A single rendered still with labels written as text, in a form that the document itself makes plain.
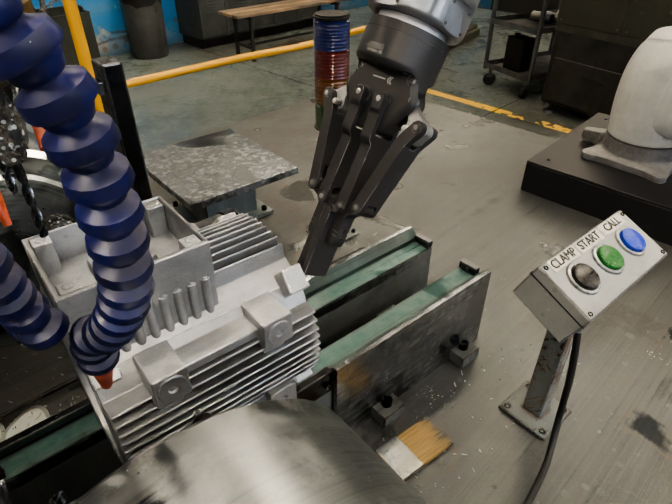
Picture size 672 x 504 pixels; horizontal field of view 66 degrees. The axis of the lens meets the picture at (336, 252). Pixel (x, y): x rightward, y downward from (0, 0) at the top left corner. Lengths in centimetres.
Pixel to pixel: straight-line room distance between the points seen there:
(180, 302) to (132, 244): 25
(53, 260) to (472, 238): 80
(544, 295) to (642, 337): 42
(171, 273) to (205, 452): 20
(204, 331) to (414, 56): 29
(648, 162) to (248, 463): 114
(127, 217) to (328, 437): 17
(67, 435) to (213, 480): 39
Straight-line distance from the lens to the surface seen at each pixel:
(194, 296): 45
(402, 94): 46
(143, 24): 560
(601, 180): 123
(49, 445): 63
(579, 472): 75
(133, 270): 21
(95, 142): 17
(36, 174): 65
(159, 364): 44
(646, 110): 124
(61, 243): 50
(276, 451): 27
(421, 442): 71
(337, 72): 90
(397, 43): 45
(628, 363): 90
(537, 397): 75
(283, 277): 48
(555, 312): 56
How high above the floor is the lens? 138
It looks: 35 degrees down
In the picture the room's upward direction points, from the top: straight up
